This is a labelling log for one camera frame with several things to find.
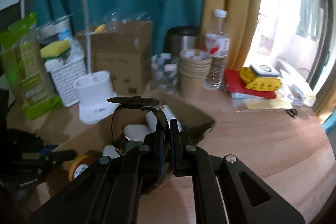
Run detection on black scissors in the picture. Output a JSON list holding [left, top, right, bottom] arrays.
[[286, 108, 297, 118]]

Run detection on white pill bottle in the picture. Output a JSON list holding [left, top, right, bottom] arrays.
[[102, 144, 120, 159]]

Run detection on clear plastic water bottle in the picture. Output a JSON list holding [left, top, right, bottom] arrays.
[[204, 9, 230, 90]]

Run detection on yellow green sponge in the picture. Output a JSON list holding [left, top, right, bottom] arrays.
[[40, 40, 70, 59]]

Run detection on stack of kraft paper cups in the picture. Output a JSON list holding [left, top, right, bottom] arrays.
[[178, 49, 212, 100]]

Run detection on red gold tin can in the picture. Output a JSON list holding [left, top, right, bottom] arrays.
[[68, 155, 95, 182]]

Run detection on white power adapter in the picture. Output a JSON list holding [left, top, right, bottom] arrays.
[[144, 105, 183, 133]]

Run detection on black leather wristwatch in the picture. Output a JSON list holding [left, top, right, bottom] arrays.
[[107, 96, 170, 156]]

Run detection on stainless steel thermos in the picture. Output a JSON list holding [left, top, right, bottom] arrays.
[[163, 26, 200, 55]]

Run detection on white woven plastic basket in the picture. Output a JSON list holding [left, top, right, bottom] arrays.
[[45, 58, 87, 107]]

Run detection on yellow tissue pack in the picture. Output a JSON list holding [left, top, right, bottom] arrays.
[[239, 67, 282, 92]]

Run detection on brown lamp packaging box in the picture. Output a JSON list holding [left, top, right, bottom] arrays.
[[89, 20, 153, 96]]

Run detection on cardboard box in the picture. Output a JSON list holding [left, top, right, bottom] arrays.
[[37, 92, 215, 203]]

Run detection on green paper cup package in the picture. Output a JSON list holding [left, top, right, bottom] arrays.
[[1, 12, 63, 119]]

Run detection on red book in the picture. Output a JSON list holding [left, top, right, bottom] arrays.
[[224, 68, 276, 100]]

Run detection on white earbuds case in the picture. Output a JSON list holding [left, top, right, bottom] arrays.
[[123, 124, 150, 142]]

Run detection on white device on tissues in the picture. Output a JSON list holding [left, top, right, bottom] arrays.
[[250, 64, 280, 78]]

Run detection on hanging green towel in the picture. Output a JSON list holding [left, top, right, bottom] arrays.
[[296, 0, 324, 41]]

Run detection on clear printed glass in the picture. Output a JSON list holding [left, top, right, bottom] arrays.
[[150, 53, 178, 94]]

